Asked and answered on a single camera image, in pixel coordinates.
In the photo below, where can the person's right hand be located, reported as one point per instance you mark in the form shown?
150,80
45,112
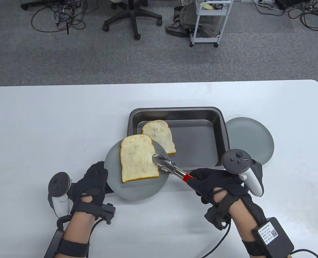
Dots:
220,182

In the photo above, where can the person's left hand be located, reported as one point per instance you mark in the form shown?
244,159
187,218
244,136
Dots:
90,188

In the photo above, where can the dark metal baking tray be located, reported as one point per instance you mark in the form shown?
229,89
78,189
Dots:
196,145

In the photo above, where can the grey round plate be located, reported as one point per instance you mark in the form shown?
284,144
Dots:
137,189
247,134

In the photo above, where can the white toast slice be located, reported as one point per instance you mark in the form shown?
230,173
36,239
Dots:
137,158
161,134

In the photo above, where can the person's left forearm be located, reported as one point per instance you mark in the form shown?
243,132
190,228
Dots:
78,228

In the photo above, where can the person's right forearm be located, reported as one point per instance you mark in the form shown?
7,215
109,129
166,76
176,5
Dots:
239,217

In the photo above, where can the grey white right hand controller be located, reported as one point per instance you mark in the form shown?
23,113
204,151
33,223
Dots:
235,160

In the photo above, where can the grey white hand controller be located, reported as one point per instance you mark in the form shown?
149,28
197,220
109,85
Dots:
235,160
58,184

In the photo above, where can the grey white left hand controller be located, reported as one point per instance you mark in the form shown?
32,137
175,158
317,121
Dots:
58,184

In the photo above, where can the black left wrist sensor box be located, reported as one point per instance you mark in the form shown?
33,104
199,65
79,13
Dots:
53,244

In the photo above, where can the black wrist sensor box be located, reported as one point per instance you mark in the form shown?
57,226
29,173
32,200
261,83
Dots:
53,244
274,242

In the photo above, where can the black right wrist sensor box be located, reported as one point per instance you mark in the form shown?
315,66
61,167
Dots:
274,242

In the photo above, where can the white utility cart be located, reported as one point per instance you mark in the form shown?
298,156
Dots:
204,40

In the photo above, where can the grey backpack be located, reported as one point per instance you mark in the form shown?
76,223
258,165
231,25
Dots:
185,16

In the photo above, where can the black office chair base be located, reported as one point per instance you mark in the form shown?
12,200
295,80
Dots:
134,18

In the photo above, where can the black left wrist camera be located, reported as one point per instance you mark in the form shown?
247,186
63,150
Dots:
108,212

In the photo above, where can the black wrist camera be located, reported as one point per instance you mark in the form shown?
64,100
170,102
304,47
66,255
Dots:
215,217
108,212

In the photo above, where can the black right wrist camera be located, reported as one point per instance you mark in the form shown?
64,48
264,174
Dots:
215,217

